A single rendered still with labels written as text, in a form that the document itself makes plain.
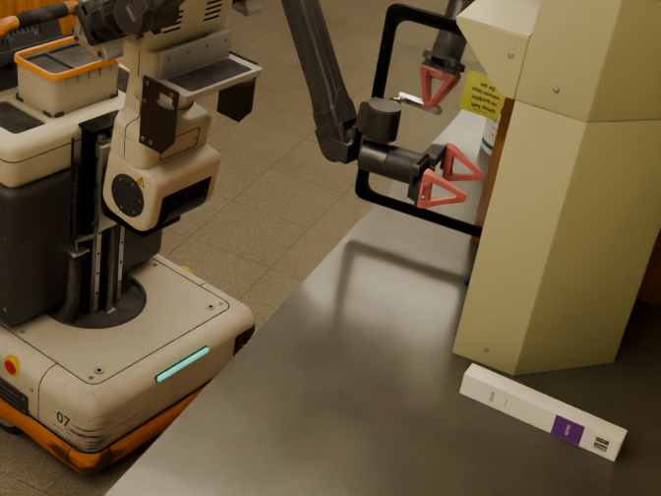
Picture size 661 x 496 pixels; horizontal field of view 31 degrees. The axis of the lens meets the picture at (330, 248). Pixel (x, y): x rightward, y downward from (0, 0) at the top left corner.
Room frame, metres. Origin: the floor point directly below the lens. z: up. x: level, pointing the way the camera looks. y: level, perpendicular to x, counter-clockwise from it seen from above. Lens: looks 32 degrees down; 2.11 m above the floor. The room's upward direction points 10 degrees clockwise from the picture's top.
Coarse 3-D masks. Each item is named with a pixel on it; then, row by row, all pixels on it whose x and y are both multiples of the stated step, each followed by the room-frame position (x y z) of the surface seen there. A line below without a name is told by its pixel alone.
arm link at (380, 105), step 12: (360, 108) 1.85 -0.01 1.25; (372, 108) 1.82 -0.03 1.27; (384, 108) 1.83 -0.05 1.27; (396, 108) 1.83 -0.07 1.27; (360, 120) 1.85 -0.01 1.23; (372, 120) 1.82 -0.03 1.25; (384, 120) 1.81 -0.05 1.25; (396, 120) 1.83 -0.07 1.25; (360, 132) 1.85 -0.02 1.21; (372, 132) 1.82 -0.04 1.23; (384, 132) 1.81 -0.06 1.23; (396, 132) 1.83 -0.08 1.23; (324, 144) 1.85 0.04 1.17; (336, 144) 1.84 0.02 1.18; (348, 144) 1.83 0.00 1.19; (336, 156) 1.84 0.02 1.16; (348, 156) 1.83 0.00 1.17
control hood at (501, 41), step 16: (480, 0) 1.75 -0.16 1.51; (496, 0) 1.76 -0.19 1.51; (512, 0) 1.77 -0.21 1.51; (528, 0) 1.79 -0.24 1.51; (464, 16) 1.67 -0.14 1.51; (480, 16) 1.68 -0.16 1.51; (496, 16) 1.69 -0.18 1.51; (512, 16) 1.70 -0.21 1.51; (528, 16) 1.71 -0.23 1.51; (464, 32) 1.66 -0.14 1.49; (480, 32) 1.65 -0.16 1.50; (496, 32) 1.64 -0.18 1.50; (512, 32) 1.64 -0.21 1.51; (528, 32) 1.64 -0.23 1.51; (480, 48) 1.65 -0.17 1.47; (496, 48) 1.64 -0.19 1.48; (512, 48) 1.63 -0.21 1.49; (496, 64) 1.64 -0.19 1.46; (512, 64) 1.63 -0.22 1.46; (496, 80) 1.64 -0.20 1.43; (512, 80) 1.63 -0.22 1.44; (512, 96) 1.63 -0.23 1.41
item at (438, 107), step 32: (416, 32) 1.99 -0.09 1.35; (448, 32) 1.98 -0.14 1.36; (416, 64) 1.99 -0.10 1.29; (448, 64) 1.97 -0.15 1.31; (480, 64) 1.96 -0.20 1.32; (384, 96) 2.00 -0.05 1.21; (416, 96) 1.99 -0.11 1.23; (448, 96) 1.97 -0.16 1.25; (480, 96) 1.95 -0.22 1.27; (416, 128) 1.98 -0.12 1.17; (448, 128) 1.97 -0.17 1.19; (480, 128) 1.95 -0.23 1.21; (480, 160) 1.94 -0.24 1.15; (384, 192) 1.99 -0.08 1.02; (448, 192) 1.96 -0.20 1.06; (480, 192) 1.94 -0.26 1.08; (480, 224) 1.94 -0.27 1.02
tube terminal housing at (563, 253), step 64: (576, 0) 1.61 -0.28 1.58; (640, 0) 1.60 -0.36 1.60; (576, 64) 1.60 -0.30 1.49; (640, 64) 1.62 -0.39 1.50; (512, 128) 1.62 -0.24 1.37; (576, 128) 1.59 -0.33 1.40; (640, 128) 1.63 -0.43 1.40; (512, 192) 1.62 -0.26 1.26; (576, 192) 1.60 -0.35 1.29; (640, 192) 1.65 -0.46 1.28; (512, 256) 1.61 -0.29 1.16; (576, 256) 1.61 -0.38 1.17; (640, 256) 1.67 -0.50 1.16; (512, 320) 1.60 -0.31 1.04; (576, 320) 1.63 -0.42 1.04
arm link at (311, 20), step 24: (288, 0) 1.95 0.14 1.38; (312, 0) 1.95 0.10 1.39; (288, 24) 1.94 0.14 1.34; (312, 24) 1.92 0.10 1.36; (312, 48) 1.91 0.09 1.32; (312, 72) 1.90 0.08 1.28; (336, 72) 1.91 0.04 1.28; (312, 96) 1.90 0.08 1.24; (336, 96) 1.88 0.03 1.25; (336, 120) 1.86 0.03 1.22
